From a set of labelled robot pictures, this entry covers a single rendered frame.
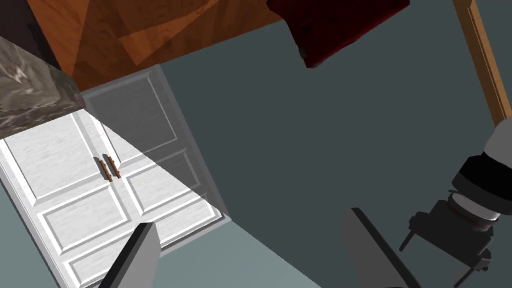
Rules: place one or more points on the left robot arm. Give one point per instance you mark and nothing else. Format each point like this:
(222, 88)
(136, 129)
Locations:
(482, 180)

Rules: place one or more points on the white panelled cupboard door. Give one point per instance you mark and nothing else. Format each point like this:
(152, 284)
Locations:
(160, 188)
(52, 160)

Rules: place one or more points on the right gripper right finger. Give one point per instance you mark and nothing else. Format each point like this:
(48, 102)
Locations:
(370, 256)

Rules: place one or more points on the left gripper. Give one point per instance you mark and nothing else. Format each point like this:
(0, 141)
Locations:
(452, 236)

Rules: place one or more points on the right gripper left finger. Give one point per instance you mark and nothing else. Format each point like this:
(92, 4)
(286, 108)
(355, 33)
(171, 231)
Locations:
(138, 260)

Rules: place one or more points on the white cupboard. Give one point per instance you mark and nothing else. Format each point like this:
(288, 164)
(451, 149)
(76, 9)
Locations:
(200, 233)

